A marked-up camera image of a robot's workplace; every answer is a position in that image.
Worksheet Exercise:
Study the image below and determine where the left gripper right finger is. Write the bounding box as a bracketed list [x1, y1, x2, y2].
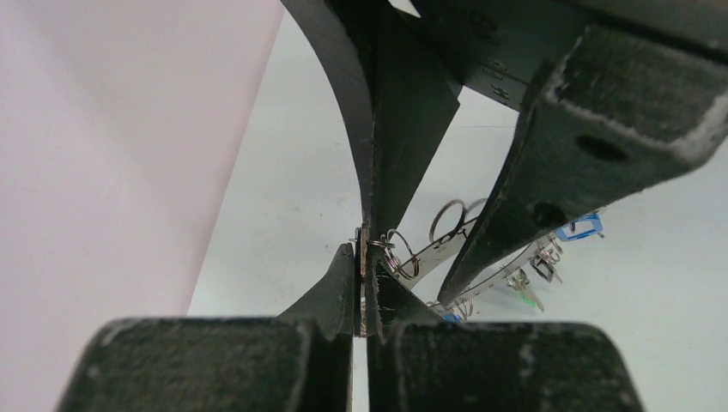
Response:
[365, 252, 643, 411]

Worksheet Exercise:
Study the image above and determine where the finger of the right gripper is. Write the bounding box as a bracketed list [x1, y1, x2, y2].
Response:
[283, 1, 461, 239]
[438, 25, 727, 304]

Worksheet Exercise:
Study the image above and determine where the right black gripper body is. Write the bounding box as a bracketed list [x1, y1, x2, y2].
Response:
[404, 1, 727, 114]

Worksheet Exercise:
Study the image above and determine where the large metal keyring with keys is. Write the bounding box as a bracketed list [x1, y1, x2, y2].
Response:
[368, 198, 604, 323]

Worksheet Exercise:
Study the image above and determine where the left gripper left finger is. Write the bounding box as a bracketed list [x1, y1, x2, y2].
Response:
[58, 244, 356, 411]

